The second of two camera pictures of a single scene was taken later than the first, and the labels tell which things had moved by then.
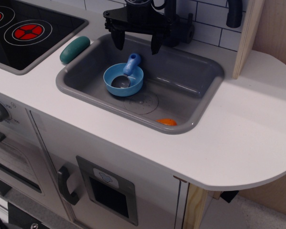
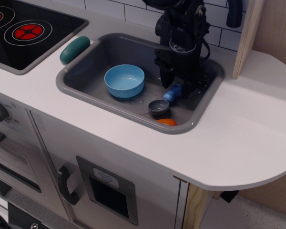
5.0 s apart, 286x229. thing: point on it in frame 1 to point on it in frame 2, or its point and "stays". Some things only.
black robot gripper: [138, 16] to [187, 67]
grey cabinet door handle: [62, 176] stays
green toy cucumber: [74, 47] stays
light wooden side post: [251, 20] stays
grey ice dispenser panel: [109, 191] stays
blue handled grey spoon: [124, 81] to [159, 107]
